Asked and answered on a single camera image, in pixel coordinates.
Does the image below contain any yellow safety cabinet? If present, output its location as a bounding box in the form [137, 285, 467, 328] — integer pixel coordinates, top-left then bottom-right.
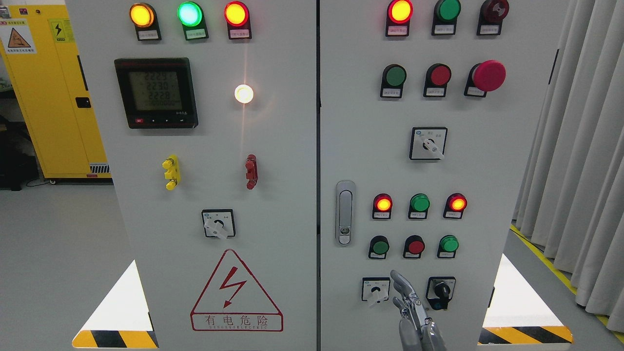
[1, 3, 111, 181]

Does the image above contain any black digital power meter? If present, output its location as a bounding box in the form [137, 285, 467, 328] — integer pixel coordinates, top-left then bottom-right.
[114, 58, 198, 129]

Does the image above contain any white lit indicator light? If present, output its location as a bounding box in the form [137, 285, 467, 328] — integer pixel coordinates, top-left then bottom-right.
[234, 84, 254, 104]

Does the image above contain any red indicator light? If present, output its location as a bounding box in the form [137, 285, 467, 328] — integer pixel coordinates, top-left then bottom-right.
[224, 0, 252, 40]
[385, 0, 414, 37]

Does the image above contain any green indicator light top right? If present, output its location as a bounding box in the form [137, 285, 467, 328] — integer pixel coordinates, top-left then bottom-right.
[431, 0, 462, 36]

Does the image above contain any right cabinet door panel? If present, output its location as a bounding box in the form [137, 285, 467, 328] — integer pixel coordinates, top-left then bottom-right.
[319, 0, 571, 351]

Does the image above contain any silver door handle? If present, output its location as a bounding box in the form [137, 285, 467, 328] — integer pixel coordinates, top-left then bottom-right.
[335, 180, 356, 245]

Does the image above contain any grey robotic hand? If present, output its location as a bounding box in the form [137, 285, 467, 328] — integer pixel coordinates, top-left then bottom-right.
[390, 270, 447, 351]

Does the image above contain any door selector switch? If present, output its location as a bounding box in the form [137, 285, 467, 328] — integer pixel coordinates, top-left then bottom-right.
[409, 127, 448, 160]
[201, 209, 236, 239]

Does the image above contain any grey curtain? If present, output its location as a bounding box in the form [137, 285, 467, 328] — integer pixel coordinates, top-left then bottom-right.
[516, 0, 624, 332]

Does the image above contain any red terminal post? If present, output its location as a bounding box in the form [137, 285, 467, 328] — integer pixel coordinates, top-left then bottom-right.
[245, 154, 258, 190]

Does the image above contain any white bottom selector switch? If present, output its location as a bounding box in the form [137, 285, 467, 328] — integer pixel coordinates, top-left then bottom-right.
[361, 277, 390, 308]

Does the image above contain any green indicator light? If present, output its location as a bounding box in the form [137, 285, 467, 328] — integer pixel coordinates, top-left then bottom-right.
[431, 0, 462, 36]
[176, 1, 209, 40]

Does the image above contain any cabinet door panel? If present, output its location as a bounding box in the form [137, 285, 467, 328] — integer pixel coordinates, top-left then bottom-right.
[65, 0, 319, 351]
[319, 0, 571, 351]

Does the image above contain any black bottom key switch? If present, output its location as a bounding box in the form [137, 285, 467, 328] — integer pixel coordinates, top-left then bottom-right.
[426, 277, 456, 311]

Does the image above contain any green indicator light top left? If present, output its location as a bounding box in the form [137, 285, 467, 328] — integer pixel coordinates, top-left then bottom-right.
[176, 1, 209, 40]

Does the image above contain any orange indicator light top left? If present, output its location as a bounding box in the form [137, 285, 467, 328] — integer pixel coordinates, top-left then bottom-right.
[129, 2, 162, 41]

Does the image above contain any right door upper selector switch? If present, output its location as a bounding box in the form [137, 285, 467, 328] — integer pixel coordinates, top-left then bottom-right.
[409, 127, 448, 160]

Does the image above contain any left cabinet door panel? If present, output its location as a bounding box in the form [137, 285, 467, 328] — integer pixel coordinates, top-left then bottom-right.
[65, 0, 319, 351]

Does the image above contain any red high voltage warning sign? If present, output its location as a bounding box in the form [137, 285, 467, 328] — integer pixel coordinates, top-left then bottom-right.
[190, 249, 284, 332]

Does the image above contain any green push button upper row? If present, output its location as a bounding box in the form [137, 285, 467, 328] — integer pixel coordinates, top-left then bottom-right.
[379, 64, 407, 98]

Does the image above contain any green indicator middle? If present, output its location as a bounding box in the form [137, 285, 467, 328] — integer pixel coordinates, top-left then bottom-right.
[408, 193, 431, 220]

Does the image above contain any red lit indicator right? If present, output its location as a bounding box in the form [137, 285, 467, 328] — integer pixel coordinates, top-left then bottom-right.
[443, 193, 468, 219]

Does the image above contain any red indicator light top right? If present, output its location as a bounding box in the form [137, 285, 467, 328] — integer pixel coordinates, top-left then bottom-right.
[385, 0, 414, 37]

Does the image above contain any left door selector switch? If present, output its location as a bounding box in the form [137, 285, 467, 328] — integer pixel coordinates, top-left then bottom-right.
[201, 209, 236, 239]

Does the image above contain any yellow terminal post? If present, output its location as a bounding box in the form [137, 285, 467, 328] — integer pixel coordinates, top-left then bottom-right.
[162, 154, 180, 191]

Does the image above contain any red lit indicator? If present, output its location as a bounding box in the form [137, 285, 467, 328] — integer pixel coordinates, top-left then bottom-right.
[443, 193, 468, 219]
[371, 193, 393, 220]

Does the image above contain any red push button lower middle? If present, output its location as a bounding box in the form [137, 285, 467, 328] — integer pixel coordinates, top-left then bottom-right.
[403, 235, 426, 259]

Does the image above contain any dark red buzzer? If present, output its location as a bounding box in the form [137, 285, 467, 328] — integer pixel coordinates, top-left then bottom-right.
[476, 0, 509, 36]

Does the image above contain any red push button upper row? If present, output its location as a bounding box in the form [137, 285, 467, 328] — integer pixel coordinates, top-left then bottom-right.
[423, 63, 451, 98]

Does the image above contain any red emergency stop button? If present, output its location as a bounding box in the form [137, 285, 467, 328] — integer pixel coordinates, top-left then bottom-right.
[464, 59, 507, 98]

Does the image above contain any red lit indicator left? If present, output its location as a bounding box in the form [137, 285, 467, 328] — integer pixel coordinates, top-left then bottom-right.
[371, 193, 393, 220]

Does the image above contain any green push button lower left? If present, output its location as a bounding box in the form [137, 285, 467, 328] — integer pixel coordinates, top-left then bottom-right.
[368, 235, 390, 259]

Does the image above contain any green push button lower right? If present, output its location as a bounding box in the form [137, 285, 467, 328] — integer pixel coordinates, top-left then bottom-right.
[436, 235, 459, 258]

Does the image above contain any red indicator light top left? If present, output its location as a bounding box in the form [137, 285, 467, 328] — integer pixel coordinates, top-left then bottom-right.
[224, 0, 252, 40]

